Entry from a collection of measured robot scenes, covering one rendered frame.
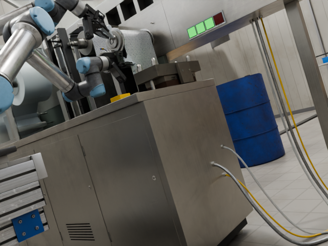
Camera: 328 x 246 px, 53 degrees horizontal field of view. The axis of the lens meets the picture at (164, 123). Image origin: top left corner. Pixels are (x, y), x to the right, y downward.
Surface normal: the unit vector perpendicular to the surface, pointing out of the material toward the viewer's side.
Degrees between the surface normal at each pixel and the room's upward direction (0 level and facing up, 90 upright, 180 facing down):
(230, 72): 90
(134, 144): 90
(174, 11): 90
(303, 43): 90
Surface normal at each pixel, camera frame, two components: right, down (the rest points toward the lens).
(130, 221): -0.61, 0.20
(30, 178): 0.62, -0.18
